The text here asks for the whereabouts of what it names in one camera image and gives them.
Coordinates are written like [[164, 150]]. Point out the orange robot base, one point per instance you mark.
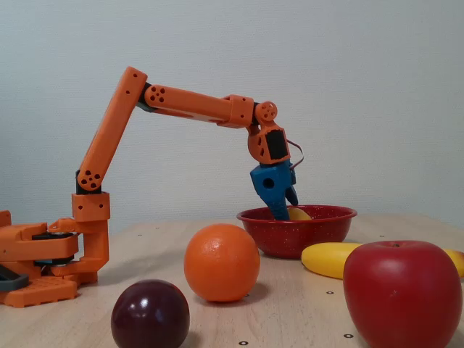
[[36, 293]]

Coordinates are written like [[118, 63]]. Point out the orange fruit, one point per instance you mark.
[[221, 262]]

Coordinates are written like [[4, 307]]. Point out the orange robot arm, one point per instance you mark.
[[112, 127]]

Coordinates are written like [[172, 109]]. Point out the dark grey clamp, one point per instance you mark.
[[16, 282]]

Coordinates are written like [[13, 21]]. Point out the yellow-orange peach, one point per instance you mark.
[[300, 215]]

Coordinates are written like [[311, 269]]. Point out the red speckled bowl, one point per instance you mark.
[[293, 235]]

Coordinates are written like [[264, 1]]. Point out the yellow banana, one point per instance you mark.
[[326, 259]]

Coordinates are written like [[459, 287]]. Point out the dark purple plum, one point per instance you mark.
[[148, 315]]

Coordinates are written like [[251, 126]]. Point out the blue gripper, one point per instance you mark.
[[272, 185]]

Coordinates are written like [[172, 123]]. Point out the red apple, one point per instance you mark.
[[402, 293]]

